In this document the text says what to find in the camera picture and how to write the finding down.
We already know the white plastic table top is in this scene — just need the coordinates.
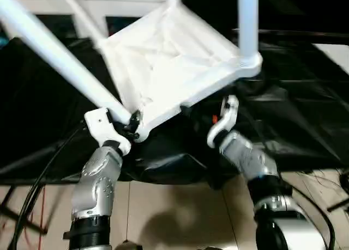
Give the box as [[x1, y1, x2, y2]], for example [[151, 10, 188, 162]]
[[94, 2, 264, 143]]

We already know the black work mat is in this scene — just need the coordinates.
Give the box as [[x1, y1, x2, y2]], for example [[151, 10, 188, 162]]
[[0, 29, 349, 191]]

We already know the white glass-door cabinet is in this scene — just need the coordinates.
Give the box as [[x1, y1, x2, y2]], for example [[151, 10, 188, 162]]
[[35, 0, 167, 39]]

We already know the black folding stand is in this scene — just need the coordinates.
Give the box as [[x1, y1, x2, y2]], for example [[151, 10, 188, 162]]
[[0, 186, 51, 236]]

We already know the white flat board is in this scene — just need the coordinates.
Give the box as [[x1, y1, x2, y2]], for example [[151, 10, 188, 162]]
[[312, 42, 349, 77]]

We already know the black floor stand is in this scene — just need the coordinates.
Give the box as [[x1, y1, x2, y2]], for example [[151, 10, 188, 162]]
[[326, 167, 349, 212]]

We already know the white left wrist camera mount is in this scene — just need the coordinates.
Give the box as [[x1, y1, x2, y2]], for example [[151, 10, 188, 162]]
[[83, 107, 132, 156]]

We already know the black left wrist camera cable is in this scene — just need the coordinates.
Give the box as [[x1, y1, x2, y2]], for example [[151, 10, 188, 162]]
[[8, 121, 91, 250]]

